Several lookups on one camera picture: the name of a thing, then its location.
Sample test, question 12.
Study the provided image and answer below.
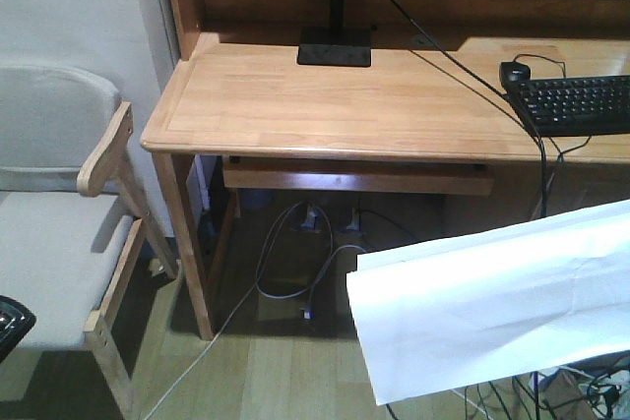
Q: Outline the white paper sheet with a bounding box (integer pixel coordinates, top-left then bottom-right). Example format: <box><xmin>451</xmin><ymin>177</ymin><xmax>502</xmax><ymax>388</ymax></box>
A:
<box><xmin>346</xmin><ymin>201</ymin><xmax>629</xmax><ymax>405</ymax></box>

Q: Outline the grey cushioned wooden chair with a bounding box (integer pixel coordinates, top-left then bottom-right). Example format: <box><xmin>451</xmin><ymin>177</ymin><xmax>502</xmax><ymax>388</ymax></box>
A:
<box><xmin>1</xmin><ymin>64</ymin><xmax>179</xmax><ymax>418</ymax></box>

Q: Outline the black computer mouse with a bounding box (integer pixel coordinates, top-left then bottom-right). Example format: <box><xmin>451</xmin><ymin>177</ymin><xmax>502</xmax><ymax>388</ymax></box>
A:
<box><xmin>499</xmin><ymin>60</ymin><xmax>531</xmax><ymax>89</ymax></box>

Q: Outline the wooden desk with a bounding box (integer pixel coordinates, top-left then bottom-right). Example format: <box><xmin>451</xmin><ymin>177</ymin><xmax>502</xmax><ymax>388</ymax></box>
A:
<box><xmin>141</xmin><ymin>0</ymin><xmax>629</xmax><ymax>340</ymax></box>

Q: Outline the black monitor cable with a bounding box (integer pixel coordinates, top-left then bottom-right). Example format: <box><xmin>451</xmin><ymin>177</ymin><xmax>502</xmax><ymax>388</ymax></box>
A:
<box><xmin>384</xmin><ymin>0</ymin><xmax>549</xmax><ymax>220</ymax></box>

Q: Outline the black keyboard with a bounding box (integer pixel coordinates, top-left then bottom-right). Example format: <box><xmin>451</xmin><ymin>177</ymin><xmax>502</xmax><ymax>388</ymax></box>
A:
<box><xmin>505</xmin><ymin>75</ymin><xmax>629</xmax><ymax>138</ymax></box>

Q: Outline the black and orange stapler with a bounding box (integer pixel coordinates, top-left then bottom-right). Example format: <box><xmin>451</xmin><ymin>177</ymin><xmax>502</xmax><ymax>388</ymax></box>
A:
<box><xmin>0</xmin><ymin>295</ymin><xmax>36</xmax><ymax>361</ymax></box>

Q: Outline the grey floor cable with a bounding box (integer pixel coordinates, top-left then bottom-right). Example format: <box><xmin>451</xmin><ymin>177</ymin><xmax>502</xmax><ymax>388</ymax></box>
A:
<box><xmin>142</xmin><ymin>200</ymin><xmax>369</xmax><ymax>420</ymax></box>

